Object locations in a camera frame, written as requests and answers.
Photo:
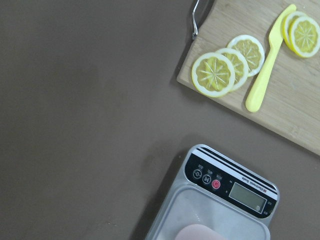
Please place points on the pink plastic cup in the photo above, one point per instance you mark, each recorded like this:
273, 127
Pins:
198, 232

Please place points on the digital kitchen scale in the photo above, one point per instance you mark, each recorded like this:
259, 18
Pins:
213, 190

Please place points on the lemon slice near board corner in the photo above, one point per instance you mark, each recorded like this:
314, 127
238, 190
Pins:
213, 75

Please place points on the yellow plastic knife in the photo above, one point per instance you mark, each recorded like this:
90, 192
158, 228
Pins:
257, 92

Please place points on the middle stacked lemon slice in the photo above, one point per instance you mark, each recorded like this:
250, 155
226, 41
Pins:
239, 64

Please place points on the stacked lemon slice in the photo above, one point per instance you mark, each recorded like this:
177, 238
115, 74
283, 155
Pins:
251, 49
239, 64

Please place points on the bamboo cutting board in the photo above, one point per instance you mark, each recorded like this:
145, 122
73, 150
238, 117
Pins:
291, 105

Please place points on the hidden lemon slice under knife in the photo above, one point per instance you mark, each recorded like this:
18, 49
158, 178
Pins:
286, 24

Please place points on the lemon slice beside knife tip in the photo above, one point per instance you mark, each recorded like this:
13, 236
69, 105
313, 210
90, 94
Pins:
304, 36

